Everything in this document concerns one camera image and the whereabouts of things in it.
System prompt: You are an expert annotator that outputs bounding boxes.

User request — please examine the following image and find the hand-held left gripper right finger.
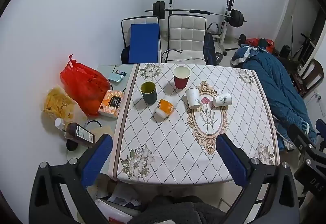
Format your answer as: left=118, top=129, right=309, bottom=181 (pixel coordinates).
left=216, top=133, right=300, bottom=224

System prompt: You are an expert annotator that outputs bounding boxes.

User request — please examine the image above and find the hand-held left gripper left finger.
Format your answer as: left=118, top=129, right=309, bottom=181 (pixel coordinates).
left=29, top=134, right=114, bottom=224

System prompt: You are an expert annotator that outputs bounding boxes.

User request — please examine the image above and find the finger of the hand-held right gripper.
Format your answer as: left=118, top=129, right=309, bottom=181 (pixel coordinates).
left=288, top=123, right=318, bottom=165
left=315, top=118, right=326, bottom=154

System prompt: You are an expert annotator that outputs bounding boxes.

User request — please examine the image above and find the short white floral cup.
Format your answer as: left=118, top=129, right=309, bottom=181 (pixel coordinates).
left=212, top=92, right=233, bottom=107

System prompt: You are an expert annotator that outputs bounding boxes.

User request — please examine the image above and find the tall white floral cup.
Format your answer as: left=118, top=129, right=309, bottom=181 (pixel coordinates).
left=185, top=88, right=201, bottom=109

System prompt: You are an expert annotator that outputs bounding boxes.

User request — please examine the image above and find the green cup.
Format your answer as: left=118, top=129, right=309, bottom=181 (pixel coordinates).
left=141, top=81, right=157, bottom=105

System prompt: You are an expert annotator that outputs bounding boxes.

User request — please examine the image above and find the orange and white cup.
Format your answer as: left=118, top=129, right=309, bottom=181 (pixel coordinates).
left=153, top=95, right=176, bottom=121

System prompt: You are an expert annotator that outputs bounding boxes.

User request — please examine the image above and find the red paper cup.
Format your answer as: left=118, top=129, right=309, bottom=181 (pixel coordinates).
left=173, top=66, right=191, bottom=90

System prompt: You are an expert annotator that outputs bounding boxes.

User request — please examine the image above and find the brown sauce bottle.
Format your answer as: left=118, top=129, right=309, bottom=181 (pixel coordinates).
left=55, top=117, right=96, bottom=148

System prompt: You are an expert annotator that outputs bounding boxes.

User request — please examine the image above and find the white plastic bag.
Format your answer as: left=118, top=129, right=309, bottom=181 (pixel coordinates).
left=107, top=184, right=142, bottom=208

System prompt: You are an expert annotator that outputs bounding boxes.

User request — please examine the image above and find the white and red box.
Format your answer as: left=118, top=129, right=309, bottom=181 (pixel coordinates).
left=95, top=200, right=138, bottom=224

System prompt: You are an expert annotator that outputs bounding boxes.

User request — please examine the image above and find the orange tissue box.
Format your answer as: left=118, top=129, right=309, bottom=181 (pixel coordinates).
left=98, top=90, right=124, bottom=119

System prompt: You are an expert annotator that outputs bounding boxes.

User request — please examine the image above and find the blue quilted coat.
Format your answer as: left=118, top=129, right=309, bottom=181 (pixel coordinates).
left=230, top=44, right=317, bottom=152

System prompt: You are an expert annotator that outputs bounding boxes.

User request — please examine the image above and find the brown wooden chair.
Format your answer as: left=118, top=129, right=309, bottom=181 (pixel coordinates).
left=293, top=58, right=325, bottom=98

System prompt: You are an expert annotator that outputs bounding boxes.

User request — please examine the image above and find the floral patterned tablecloth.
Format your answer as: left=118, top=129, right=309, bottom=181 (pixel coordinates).
left=108, top=62, right=281, bottom=185

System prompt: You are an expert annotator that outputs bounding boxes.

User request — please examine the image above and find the yellow snack bag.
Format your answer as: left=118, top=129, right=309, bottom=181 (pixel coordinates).
left=43, top=88, right=77, bottom=119

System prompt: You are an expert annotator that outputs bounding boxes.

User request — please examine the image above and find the person's dark fleece clothing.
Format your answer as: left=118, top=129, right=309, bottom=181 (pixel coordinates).
left=132, top=195, right=228, bottom=224

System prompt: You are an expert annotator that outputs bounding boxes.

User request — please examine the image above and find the red plastic bag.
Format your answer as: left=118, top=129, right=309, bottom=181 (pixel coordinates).
left=60, top=55, right=111, bottom=117

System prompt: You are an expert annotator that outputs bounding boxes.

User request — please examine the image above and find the black exercise machine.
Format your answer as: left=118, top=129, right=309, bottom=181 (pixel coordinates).
left=280, top=33, right=317, bottom=62

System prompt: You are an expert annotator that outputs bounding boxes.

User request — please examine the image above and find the black dumbbell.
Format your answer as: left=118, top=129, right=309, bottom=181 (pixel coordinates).
left=215, top=51, right=228, bottom=64

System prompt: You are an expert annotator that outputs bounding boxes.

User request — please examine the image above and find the blue board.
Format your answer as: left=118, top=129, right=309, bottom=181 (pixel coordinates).
left=128, top=24, right=160, bottom=64

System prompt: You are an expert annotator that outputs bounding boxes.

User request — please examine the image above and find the white door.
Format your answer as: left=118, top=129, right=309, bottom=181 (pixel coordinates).
left=276, top=0, right=319, bottom=45

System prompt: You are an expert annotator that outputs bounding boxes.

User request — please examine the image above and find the white chair with black trim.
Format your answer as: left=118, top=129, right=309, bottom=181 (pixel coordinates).
left=120, top=16, right=161, bottom=65

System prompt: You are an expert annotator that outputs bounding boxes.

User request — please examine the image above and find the white padded chair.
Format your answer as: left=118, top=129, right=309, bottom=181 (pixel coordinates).
left=160, top=15, right=207, bottom=64

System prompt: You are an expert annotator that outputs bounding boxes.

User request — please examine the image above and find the barbell with black plates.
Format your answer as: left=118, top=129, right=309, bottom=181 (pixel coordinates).
left=145, top=1, right=247, bottom=28

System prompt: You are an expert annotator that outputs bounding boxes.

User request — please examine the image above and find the black cable loop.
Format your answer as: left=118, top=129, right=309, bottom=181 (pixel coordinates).
left=84, top=119, right=103, bottom=135

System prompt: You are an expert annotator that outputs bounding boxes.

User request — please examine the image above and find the black cable on chair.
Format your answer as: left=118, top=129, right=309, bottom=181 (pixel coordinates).
left=162, top=48, right=204, bottom=62

